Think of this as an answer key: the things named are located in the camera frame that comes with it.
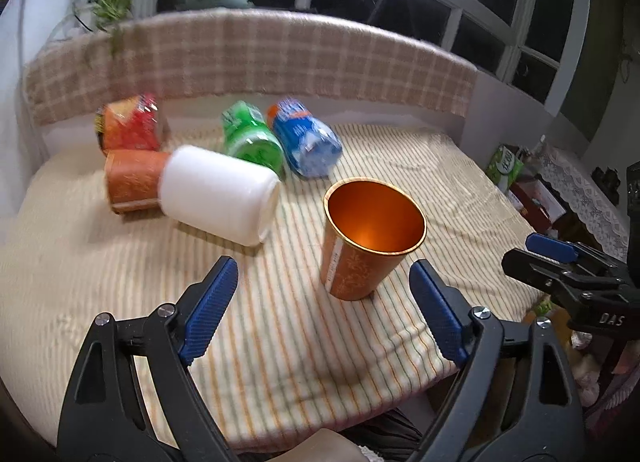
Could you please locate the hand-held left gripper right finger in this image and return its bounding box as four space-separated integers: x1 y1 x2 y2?
409 258 586 462

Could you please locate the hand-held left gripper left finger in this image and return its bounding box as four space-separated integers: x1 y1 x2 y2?
57 256 240 462

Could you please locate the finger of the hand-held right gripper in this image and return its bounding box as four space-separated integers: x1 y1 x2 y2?
501 248 602 294
525 232 627 276

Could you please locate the orange metallic cup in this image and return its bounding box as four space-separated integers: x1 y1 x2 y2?
320 177 427 302

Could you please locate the orange patterned cup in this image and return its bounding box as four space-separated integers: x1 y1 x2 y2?
104 149 173 215

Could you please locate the red box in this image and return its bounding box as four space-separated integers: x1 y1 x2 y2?
509 179 568 233

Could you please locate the white lace cloth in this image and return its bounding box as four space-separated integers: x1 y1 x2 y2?
537 141 632 263

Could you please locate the green carton box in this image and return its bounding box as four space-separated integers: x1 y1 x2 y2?
486 143 527 193

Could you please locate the white plastic jar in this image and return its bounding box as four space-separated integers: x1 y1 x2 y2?
158 144 282 247

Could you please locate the dark pleated cloth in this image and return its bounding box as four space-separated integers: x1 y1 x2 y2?
342 407 426 462

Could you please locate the green plastic bottle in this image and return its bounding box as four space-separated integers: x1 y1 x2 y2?
221 100 286 179

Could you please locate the beige rounded object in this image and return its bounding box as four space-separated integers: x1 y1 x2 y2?
260 428 366 462

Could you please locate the blue labelled plastic bottle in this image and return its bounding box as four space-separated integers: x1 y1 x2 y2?
266 97 344 178

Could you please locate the red orange snack packet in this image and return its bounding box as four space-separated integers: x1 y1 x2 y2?
95 94 170 157

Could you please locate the pink checked cloth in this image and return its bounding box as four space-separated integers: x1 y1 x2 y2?
25 8 479 129

